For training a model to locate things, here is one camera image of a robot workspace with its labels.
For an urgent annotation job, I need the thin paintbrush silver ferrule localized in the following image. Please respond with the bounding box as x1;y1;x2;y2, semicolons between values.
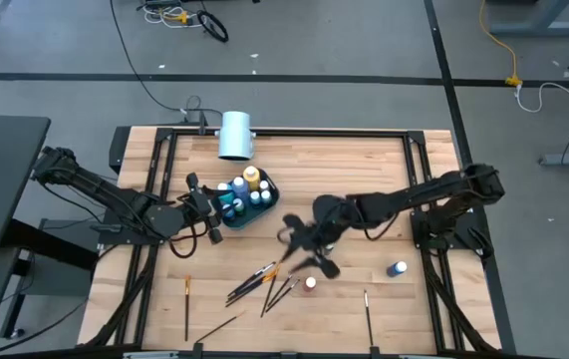
362;289;376;348

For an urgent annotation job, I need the dark blue plastic cup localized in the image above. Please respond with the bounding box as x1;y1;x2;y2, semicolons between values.
312;194;346;226

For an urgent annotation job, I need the teal plastic storage bin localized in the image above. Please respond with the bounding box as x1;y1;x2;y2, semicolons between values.
212;168;281;231

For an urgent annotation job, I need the thin paintbrush gold ferrule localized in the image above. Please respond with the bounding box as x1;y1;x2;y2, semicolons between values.
195;310;246;345

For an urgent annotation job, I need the large teal paint bottle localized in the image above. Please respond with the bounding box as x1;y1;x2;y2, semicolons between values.
215;181;236;206

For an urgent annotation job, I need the white and yellow cable bundle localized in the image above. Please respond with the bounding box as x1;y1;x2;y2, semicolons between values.
137;0;203;30

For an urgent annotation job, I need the grey table base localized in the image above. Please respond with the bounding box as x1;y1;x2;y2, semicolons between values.
487;0;569;38

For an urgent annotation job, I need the small dark blue paint bottle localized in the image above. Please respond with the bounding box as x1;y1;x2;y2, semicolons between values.
386;260;409;278

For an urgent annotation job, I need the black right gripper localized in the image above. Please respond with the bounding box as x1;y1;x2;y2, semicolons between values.
278;213;341;280

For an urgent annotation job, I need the large lavender paint bottle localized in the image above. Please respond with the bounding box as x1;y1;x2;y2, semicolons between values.
231;176;250;200

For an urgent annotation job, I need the black desk leg frame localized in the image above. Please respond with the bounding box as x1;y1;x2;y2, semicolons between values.
0;216;101;341

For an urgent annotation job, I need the large yellow paint bottle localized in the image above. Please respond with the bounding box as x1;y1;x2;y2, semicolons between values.
242;165;262;191

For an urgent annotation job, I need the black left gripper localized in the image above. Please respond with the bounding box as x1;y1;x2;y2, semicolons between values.
183;172;225;244

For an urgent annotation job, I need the dark desk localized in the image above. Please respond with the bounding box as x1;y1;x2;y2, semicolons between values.
0;114;52;253

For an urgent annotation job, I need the yellow extension cable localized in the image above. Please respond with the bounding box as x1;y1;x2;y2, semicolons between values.
477;0;523;89

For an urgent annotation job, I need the white cylindrical lamp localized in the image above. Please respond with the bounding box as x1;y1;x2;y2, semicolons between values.
214;110;257;163

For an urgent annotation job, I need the black cable coil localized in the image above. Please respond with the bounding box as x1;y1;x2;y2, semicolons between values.
196;9;230;44

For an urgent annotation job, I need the white floor cable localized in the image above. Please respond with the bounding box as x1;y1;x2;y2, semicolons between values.
514;81;569;135

